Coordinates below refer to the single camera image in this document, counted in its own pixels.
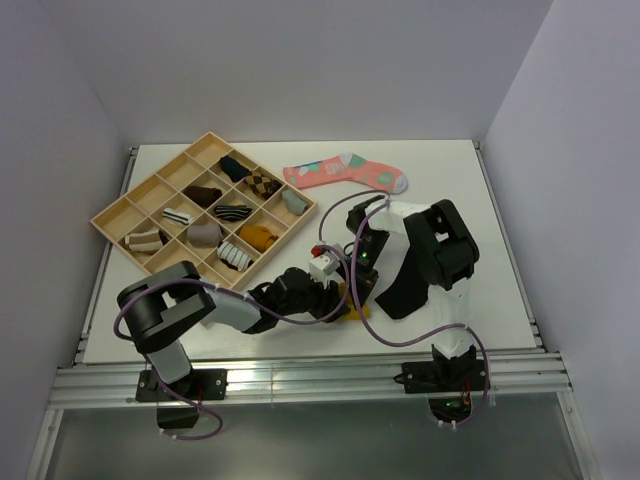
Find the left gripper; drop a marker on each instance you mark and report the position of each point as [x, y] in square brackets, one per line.
[330, 303]

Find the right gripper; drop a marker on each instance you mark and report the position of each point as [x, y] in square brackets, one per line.
[366, 282]

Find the mustard yellow sock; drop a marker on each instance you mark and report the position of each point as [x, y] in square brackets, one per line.
[349, 312]

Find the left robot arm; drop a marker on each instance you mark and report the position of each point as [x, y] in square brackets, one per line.
[156, 311]

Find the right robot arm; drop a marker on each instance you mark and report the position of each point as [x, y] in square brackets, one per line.
[442, 254]

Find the rolled mustard sock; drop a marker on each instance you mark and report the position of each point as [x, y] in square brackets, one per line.
[258, 237]

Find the rolled white striped sock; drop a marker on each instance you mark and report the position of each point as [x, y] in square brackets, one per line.
[233, 256]

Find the pink patterned sock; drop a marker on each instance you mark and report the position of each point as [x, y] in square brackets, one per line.
[347, 167]

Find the rolled grey sock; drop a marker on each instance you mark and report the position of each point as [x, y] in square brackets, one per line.
[294, 204]

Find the rolled black striped sock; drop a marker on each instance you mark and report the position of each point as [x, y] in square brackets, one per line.
[232, 213]

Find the rolled beige sock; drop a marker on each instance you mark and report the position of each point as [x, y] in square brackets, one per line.
[204, 235]

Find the rolled argyle brown sock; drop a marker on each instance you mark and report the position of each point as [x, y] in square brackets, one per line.
[262, 185]

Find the wooden compartment tray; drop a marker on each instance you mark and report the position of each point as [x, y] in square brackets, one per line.
[139, 210]

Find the rolled dark brown sock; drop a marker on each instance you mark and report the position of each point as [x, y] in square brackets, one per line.
[202, 196]

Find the rolled dark navy sock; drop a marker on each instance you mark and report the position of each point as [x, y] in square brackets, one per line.
[233, 169]

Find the rolled white black sock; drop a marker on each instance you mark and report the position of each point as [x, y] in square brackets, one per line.
[177, 217]

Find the rolled brown white sock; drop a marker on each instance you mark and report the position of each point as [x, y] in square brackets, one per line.
[148, 242]

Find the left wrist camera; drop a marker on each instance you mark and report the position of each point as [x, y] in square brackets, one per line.
[326, 260]

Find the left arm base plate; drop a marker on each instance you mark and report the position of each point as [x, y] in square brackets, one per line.
[198, 385]

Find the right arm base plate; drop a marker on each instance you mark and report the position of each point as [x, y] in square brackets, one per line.
[442, 376]

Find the aluminium frame rail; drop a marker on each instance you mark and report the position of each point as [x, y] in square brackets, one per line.
[347, 378]

